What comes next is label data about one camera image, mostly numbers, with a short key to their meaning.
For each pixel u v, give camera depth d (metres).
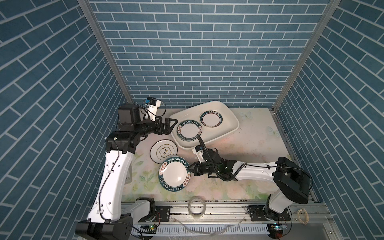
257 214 0.74
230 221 0.72
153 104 0.56
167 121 0.58
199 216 0.72
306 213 0.73
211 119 1.16
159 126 0.56
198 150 0.74
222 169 0.64
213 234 0.69
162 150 0.97
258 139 1.05
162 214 0.74
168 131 0.58
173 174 0.79
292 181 0.45
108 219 0.36
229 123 1.12
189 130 1.06
